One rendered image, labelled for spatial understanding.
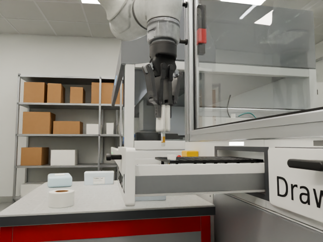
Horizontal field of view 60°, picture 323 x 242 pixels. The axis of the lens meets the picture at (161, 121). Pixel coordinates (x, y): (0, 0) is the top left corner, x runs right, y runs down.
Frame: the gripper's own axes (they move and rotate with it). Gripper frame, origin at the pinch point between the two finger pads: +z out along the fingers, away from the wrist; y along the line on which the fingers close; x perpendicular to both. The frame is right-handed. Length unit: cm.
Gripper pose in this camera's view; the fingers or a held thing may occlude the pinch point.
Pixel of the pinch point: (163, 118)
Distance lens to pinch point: 74.8
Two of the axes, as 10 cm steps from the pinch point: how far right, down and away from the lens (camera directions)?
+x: 6.4, -0.6, -7.6
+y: -7.7, -0.6, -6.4
